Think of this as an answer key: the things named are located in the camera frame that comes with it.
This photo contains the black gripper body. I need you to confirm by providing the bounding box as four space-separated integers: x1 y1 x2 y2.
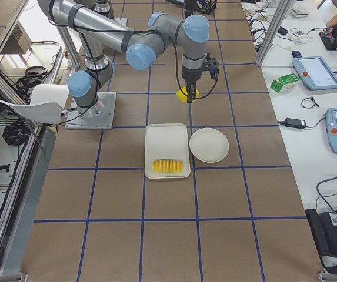
181 66 202 88

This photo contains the yellow lemon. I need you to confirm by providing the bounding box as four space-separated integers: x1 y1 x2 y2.
176 87 201 103

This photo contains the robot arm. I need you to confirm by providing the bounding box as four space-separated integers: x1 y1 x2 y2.
38 1 217 114

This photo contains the white round plate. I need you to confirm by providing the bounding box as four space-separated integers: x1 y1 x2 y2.
189 127 229 163

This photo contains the white rectangular tray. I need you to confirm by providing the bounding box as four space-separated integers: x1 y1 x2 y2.
144 123 191 179

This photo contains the sliced yellow fruit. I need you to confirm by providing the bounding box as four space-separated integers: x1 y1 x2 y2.
152 159 183 174

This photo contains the green white box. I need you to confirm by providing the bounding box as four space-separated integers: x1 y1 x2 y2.
270 73 300 93

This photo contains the black power adapter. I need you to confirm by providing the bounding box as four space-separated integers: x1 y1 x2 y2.
285 118 306 129

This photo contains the far teach pendant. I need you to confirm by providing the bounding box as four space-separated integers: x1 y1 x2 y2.
292 56 337 90

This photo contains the white chair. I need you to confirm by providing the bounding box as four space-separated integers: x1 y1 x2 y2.
0 84 69 125

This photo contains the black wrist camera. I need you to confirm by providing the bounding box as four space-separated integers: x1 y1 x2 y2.
205 53 219 80

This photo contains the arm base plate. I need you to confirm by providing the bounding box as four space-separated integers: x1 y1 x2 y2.
65 92 117 130

